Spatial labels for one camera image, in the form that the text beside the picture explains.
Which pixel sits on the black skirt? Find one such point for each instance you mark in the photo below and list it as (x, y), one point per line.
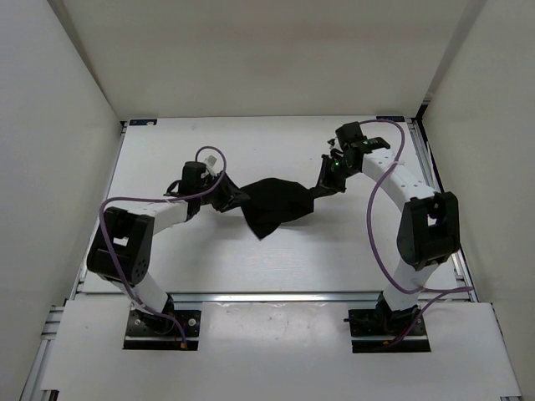
(272, 202)

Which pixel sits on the left blue corner label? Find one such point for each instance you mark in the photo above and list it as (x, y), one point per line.
(143, 122)

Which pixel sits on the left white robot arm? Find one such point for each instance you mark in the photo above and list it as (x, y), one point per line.
(121, 248)

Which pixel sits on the blue corner label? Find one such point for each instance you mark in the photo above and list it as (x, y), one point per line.
(393, 118)
(143, 122)

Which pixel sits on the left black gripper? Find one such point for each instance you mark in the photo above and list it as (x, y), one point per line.
(231, 195)

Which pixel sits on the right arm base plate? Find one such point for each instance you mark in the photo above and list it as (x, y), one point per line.
(381, 330)

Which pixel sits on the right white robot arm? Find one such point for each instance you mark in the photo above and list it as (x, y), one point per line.
(429, 230)

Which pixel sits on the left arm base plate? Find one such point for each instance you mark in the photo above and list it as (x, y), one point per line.
(148, 332)

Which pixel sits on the right blue corner label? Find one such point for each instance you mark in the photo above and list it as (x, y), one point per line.
(393, 118)

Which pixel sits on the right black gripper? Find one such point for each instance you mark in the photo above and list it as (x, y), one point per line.
(326, 180)

